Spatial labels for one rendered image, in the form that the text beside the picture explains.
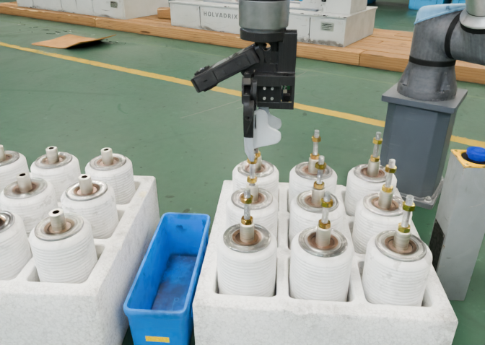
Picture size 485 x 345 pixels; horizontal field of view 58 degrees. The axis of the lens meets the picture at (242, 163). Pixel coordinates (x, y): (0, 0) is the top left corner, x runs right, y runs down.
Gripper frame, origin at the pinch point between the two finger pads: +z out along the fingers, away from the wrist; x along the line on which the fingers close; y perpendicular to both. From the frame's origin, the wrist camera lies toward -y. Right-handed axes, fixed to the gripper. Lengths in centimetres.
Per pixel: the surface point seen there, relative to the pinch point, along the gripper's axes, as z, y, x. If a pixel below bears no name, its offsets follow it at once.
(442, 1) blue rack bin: 24, 171, 443
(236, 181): 11.5, -3.2, 8.8
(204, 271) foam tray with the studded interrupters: 17.1, -6.2, -12.1
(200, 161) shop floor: 35, -22, 64
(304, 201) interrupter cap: 9.7, 10.0, -0.6
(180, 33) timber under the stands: 30, -74, 267
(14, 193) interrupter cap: 9.8, -43.3, -2.5
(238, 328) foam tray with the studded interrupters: 21.5, 0.2, -19.5
